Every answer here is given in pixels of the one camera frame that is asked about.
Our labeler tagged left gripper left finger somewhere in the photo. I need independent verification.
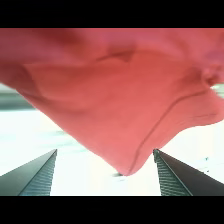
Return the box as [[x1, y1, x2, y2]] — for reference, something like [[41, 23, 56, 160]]
[[0, 148, 58, 197]]

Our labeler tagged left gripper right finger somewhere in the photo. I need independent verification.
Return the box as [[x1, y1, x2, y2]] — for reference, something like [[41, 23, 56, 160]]
[[152, 148, 224, 197]]

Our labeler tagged red shirt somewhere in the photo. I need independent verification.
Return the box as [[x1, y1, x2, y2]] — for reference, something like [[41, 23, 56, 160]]
[[0, 27, 224, 177]]

